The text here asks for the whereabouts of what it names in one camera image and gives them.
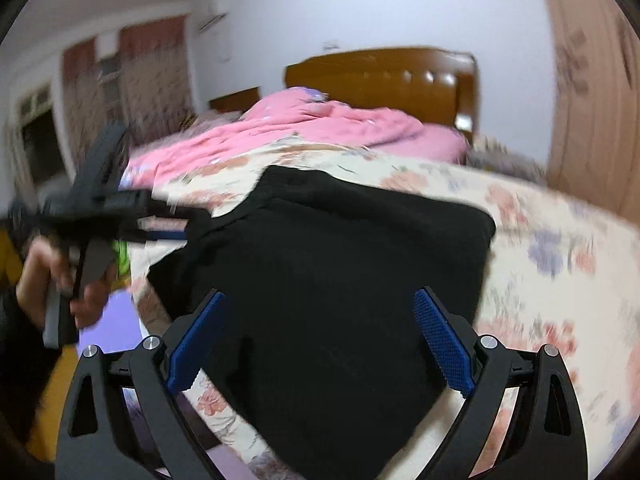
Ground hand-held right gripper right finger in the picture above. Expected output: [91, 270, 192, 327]
[413, 286, 589, 480]

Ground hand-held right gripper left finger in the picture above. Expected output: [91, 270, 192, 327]
[54, 288, 228, 480]

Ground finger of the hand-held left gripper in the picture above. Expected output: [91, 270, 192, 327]
[147, 194, 212, 229]
[125, 229, 189, 244]

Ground black pants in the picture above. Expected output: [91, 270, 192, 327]
[147, 165, 497, 480]

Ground person's left forearm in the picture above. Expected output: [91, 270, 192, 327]
[0, 285, 67, 443]

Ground person's left hand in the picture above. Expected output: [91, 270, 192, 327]
[15, 238, 119, 330]

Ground green object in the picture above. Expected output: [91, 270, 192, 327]
[112, 239, 132, 277]

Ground lavender cloth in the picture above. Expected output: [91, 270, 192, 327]
[94, 289, 147, 343]

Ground barred window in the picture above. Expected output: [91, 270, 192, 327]
[20, 85, 67, 186]

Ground cream floral bedsheet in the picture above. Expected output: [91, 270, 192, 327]
[127, 135, 640, 480]

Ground red patterned curtain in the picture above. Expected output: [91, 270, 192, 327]
[62, 15, 193, 141]

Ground pink floral quilt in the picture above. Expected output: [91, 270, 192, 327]
[122, 87, 471, 186]

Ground wooden bed headboard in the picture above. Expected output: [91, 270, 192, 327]
[284, 47, 478, 143]

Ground light wooden wardrobe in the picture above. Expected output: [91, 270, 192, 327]
[535, 0, 640, 233]

